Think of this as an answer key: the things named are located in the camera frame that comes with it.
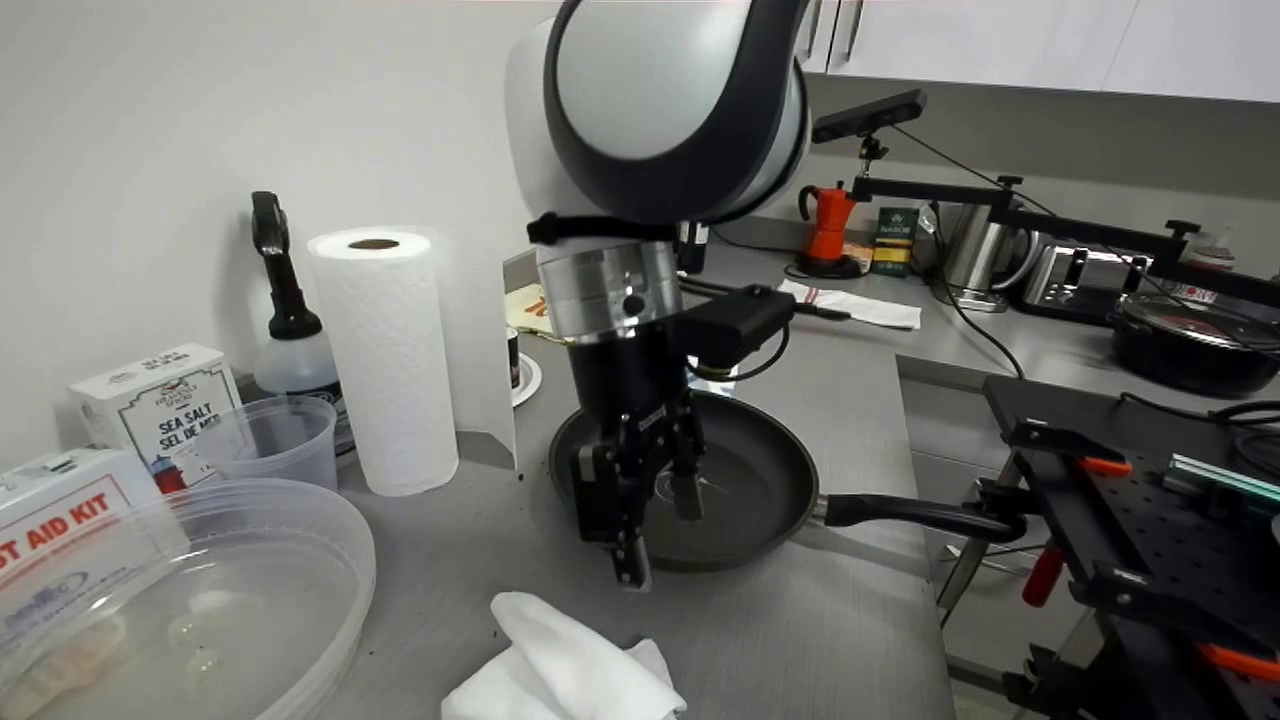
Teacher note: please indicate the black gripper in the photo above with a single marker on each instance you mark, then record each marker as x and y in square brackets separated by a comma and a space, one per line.
[638, 418]

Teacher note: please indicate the white blue-striped towel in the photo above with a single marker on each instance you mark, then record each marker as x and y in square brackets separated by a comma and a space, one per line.
[563, 668]

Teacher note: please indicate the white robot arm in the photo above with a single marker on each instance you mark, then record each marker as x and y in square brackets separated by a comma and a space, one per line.
[635, 126]

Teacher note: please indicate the black frying pan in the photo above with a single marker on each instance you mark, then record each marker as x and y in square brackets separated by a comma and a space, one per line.
[761, 487]

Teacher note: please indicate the white paper towel roll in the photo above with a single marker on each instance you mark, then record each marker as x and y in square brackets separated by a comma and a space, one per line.
[385, 330]

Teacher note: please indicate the red moka pot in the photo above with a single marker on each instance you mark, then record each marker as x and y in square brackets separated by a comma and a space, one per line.
[825, 215]

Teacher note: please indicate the small clear plastic cup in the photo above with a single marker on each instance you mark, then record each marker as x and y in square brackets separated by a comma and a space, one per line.
[291, 436]

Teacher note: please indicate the clear plastic bowl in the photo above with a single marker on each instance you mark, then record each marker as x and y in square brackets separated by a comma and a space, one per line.
[250, 620]

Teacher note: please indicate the silver toaster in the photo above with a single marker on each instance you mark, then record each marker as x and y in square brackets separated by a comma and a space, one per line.
[1081, 281]

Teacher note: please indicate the sea salt box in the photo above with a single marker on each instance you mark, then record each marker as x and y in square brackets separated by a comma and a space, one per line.
[156, 408]

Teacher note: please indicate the black perforated mounting board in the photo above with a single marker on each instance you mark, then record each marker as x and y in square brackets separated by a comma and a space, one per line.
[1165, 524]

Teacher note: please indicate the first aid kit box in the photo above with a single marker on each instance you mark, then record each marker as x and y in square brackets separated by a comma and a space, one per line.
[76, 524]

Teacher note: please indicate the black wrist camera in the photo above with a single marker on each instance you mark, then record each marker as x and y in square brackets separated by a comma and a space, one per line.
[730, 324]

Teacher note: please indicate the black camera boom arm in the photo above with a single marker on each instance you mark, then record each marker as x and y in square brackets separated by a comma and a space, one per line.
[1131, 160]

